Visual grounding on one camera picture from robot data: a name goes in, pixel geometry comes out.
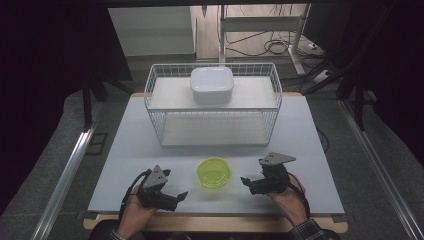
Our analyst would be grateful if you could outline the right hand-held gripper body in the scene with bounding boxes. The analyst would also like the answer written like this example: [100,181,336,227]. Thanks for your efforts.
[249,152,297,196]

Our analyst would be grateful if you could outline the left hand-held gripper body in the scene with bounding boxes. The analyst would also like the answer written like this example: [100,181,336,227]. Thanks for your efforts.
[137,164,179,213]

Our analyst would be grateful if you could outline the white wire shelf rack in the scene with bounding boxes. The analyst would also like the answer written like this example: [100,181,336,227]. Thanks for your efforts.
[143,62,284,148]

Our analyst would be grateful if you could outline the white square container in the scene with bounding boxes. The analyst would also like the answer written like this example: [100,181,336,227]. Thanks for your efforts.
[190,66,235,106]

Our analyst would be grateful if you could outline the person's right hand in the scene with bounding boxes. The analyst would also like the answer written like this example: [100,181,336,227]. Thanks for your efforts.
[265,173,310,228]

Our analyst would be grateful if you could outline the person's left hand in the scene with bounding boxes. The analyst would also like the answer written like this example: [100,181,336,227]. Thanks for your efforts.
[116,185,158,240]

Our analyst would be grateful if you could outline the wooden table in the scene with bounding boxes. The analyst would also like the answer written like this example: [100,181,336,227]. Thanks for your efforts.
[83,92,349,234]

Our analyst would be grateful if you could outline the white power strip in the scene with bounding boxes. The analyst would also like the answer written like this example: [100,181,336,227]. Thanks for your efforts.
[312,68,333,85]

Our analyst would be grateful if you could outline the black tripod stand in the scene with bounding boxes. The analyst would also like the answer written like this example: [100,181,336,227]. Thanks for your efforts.
[300,5,395,132]

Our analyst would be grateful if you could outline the white panel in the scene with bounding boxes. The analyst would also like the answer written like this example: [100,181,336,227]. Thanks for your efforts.
[107,6,196,58]

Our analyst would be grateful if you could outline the black curtain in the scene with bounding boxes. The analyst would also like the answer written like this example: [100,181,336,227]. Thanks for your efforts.
[0,0,133,215]
[301,0,424,168]

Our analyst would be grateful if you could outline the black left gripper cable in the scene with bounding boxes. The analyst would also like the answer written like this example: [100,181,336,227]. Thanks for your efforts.
[118,168,153,223]

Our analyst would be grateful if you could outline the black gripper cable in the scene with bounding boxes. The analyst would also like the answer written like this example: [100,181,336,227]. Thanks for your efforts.
[287,172,312,220]
[118,168,153,223]

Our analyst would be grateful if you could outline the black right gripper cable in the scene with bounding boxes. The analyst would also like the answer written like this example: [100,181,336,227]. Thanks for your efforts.
[287,172,312,220]

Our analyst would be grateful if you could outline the metal floor rail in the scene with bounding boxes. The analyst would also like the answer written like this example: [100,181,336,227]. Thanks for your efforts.
[30,120,98,240]
[337,98,424,240]

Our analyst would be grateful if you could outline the black floor cables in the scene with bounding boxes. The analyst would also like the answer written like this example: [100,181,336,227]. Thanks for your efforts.
[224,30,322,58]

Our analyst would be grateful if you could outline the white metal desk frame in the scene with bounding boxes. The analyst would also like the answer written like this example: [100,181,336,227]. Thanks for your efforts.
[218,3,312,76]

